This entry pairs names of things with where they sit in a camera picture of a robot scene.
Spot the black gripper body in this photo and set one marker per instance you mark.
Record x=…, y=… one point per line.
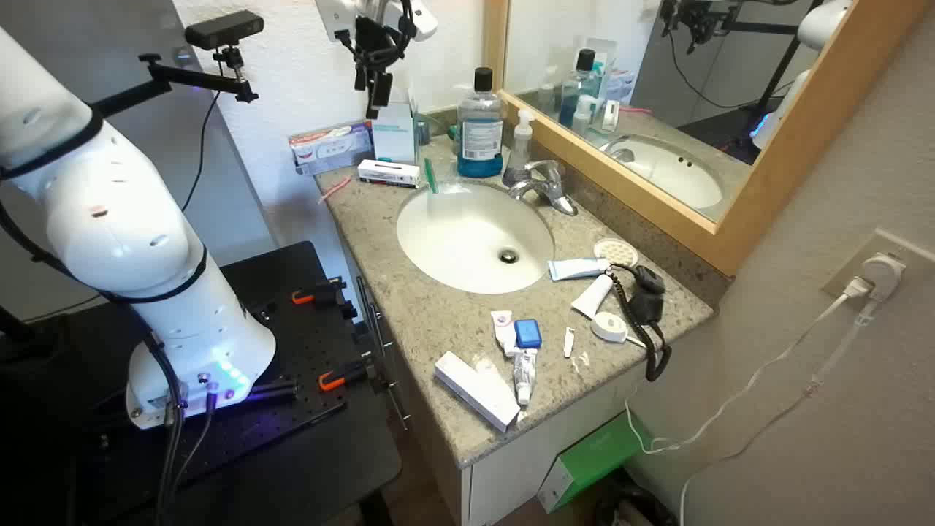
x=376, y=48

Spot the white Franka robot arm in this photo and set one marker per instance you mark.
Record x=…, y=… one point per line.
x=148, y=243

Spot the chrome tap spout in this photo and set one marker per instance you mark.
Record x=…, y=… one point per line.
x=546, y=196

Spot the toothpaste carton box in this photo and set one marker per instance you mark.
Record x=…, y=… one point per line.
x=328, y=146

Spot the small white red box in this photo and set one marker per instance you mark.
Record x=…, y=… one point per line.
x=386, y=173

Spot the green toothbrush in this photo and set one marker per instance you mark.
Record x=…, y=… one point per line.
x=429, y=173

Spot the pink toothbrush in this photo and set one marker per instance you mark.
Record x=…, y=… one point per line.
x=334, y=187

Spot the blue mouthwash bottle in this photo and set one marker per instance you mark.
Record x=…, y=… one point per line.
x=481, y=136

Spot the small white pump bottle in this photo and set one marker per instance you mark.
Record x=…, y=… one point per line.
x=521, y=146

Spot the white oval sink basin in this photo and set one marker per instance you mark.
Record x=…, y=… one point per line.
x=468, y=238

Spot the orange black clamp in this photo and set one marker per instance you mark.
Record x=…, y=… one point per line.
x=321, y=295
x=344, y=376

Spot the white squeeze tube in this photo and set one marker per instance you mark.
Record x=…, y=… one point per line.
x=578, y=269

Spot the small white red tube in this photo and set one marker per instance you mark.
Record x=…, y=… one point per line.
x=500, y=329

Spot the round beige soap dish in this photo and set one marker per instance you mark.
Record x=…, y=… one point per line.
x=614, y=252

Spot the white flat tube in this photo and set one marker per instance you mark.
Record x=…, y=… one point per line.
x=591, y=295

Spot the long white box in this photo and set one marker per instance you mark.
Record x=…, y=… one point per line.
x=474, y=390

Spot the white toothpaste tube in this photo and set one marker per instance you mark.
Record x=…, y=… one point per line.
x=524, y=376

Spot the round white floss case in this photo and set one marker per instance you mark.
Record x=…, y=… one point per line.
x=613, y=329

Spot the black robot table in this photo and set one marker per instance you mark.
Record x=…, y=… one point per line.
x=294, y=458

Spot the white vanity cabinet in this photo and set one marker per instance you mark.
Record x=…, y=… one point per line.
x=508, y=469

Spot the wooden framed mirror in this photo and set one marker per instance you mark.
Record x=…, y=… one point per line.
x=779, y=178

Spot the green cardboard box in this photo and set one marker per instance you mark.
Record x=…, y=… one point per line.
x=595, y=458

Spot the white plug adapter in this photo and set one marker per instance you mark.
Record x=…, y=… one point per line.
x=882, y=272

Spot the black camera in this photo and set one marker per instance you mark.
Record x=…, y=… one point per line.
x=223, y=27

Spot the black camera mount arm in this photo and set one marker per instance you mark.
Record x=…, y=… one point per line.
x=201, y=81

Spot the beige wall outlet plate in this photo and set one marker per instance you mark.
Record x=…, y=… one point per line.
x=893, y=256

